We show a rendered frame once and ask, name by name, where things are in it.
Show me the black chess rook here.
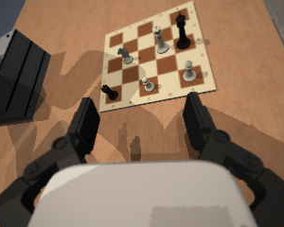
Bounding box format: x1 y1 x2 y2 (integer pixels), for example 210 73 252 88
101 84 118 100

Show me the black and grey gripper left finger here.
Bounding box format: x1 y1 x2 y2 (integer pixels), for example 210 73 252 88
0 97 100 227

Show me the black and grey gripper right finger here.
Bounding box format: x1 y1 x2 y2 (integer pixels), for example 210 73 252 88
183 92 284 227

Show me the black chess king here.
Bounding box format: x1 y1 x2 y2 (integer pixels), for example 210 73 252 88
175 12 190 50

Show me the brown and cream chessboard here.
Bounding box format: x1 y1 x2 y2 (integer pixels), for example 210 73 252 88
99 1 216 113

